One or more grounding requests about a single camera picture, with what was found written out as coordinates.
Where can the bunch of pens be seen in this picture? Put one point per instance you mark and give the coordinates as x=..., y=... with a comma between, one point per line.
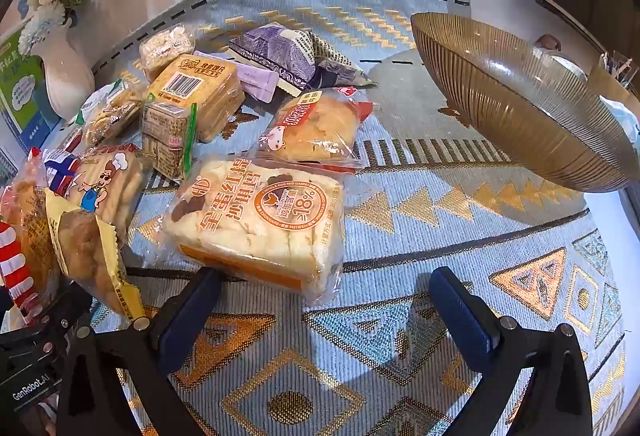
x=617, y=63

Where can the red striped bread package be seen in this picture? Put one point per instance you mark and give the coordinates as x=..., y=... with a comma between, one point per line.
x=25, y=226

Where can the cardboard pen holder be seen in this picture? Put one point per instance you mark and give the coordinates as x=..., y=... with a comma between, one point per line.
x=607, y=83

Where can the amber ribbed glass bowl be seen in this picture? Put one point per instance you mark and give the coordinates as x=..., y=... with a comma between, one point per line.
x=500, y=81

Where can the small brown green-edged packet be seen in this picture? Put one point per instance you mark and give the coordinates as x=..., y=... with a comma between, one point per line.
x=165, y=131

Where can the yellow cracker pack with barcode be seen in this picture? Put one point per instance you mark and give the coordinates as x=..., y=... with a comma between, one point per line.
x=200, y=81

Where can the finger biscuits cartoon package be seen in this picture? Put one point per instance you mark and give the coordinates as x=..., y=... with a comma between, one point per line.
x=115, y=186

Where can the yellow fried twist packet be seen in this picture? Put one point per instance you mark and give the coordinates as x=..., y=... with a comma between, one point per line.
x=85, y=241

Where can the clear round biscuits bag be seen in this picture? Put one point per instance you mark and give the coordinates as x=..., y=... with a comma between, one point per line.
x=112, y=116

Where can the clear rice crisp packet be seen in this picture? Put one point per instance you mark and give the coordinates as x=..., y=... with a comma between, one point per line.
x=165, y=48

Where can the small brown ornament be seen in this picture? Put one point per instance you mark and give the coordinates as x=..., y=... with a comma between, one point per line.
x=548, y=41

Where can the blue patterned woven tablecloth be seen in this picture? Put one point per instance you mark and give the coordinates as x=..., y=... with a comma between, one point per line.
x=400, y=226

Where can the light purple bar packet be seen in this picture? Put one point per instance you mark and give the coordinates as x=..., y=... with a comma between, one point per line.
x=255, y=81

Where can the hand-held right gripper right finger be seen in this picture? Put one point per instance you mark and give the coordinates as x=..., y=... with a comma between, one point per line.
x=465, y=316

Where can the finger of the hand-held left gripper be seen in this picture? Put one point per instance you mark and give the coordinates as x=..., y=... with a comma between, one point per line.
x=65, y=303

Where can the red round bun package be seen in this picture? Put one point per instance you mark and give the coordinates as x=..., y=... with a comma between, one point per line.
x=315, y=126

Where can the blue and white packet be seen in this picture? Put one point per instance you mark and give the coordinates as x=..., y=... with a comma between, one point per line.
x=60, y=171

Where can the purple snack bag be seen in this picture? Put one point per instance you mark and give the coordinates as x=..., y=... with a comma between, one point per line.
x=280, y=51

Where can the green book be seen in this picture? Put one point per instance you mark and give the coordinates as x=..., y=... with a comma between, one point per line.
x=20, y=86

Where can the green and white packet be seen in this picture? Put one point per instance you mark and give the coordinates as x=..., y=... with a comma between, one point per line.
x=97, y=98

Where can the white plastic bag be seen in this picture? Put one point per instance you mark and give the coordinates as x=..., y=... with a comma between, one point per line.
x=622, y=116

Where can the large sliced bread package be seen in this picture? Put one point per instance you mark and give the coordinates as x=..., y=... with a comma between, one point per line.
x=250, y=226

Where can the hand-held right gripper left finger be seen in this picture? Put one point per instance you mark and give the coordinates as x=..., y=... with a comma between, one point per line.
x=192, y=311

